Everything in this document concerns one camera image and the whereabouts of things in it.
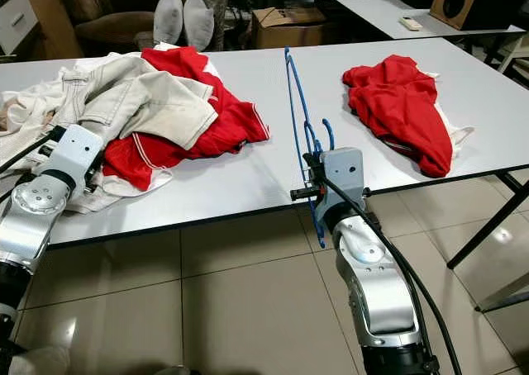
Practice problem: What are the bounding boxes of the blue clothes hanger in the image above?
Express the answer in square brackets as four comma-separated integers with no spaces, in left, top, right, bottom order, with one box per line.
[284,46,336,250]

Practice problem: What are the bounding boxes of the cream white trousers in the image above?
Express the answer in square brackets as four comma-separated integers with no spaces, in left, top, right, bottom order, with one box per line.
[0,53,220,173]

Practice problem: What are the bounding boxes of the red white-striped garment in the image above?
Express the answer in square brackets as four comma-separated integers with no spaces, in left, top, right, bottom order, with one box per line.
[103,47,272,192]

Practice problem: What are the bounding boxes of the red shirt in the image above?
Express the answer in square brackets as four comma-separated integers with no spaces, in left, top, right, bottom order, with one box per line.
[341,55,476,179]

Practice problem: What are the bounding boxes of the open brown cardboard box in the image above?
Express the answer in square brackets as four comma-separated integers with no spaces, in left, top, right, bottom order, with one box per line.
[250,6,327,50]

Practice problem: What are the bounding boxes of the long white table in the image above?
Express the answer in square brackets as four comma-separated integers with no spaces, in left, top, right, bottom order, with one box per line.
[314,0,529,62]

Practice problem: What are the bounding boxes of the white remote control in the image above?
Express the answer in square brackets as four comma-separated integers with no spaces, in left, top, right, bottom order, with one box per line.
[398,15,425,31]

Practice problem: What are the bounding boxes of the grey cushion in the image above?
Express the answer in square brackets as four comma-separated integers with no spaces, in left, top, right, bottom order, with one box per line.
[154,0,185,50]
[183,0,216,51]

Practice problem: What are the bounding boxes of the white garment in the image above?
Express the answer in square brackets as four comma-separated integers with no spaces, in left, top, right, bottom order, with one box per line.
[87,173,174,215]

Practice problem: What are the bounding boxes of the white drawer cabinet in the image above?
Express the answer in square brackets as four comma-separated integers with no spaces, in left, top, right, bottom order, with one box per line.
[0,0,41,58]

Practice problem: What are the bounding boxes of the brown leather armchair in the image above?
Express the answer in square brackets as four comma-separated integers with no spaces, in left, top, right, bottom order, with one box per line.
[60,0,187,50]

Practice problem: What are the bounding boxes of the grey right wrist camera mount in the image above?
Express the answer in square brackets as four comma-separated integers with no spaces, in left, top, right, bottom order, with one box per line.
[318,147,366,219]

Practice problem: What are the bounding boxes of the black metal table frame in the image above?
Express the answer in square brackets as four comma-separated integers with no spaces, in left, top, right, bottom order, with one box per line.
[446,170,529,270]

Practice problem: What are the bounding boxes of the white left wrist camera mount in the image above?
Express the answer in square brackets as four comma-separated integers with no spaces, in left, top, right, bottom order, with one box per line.
[50,124,107,196]

